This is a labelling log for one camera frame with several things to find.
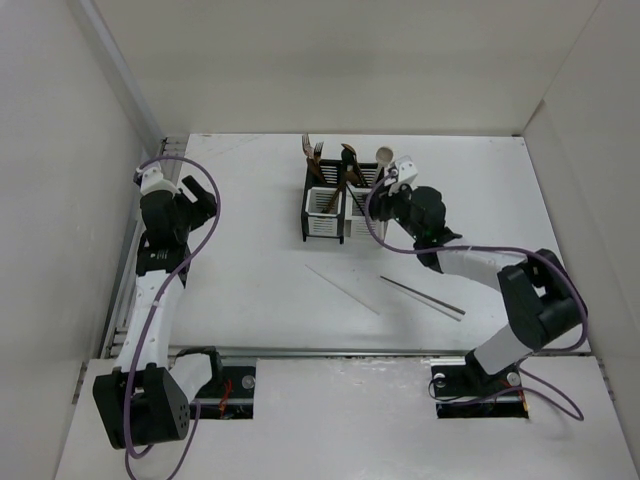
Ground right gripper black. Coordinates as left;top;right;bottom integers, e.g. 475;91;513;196
360;178;423;242

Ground black spoon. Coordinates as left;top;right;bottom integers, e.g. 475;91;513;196
341;148;353;173

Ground silver fork green handle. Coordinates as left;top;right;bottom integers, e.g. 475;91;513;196
312;141;324;165

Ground copper fork long handle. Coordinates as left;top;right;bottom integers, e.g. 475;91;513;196
301;133;315;165

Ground black chopstick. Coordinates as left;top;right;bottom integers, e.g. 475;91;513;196
347;187;369;217
379;275;466;316

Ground dark brown fork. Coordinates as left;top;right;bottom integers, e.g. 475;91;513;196
306;157;325;183

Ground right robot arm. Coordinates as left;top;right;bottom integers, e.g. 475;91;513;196
364;178;588;394

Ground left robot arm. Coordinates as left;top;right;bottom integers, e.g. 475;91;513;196
93;173;224;449

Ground white utensil container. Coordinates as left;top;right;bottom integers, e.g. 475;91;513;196
344;163;380;242

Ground black utensil container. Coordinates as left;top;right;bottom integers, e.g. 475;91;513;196
300;159;345;244

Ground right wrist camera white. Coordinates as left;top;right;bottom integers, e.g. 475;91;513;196
384;155;418;196

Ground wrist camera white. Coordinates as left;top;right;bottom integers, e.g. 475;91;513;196
384;155;418;196
134;162;179;196

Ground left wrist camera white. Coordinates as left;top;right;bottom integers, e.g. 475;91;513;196
134;162;179;196

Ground aluminium rail left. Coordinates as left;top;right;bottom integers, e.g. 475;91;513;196
96;134;189;359

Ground aluminium rail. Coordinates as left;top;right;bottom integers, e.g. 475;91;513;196
96;134;189;359
219;349;591;369

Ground aluminium rail front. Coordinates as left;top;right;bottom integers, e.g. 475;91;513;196
219;349;591;369

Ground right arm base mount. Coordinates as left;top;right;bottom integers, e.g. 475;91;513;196
429;361;529;420

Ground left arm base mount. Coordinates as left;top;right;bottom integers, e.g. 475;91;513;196
170;347;256;420

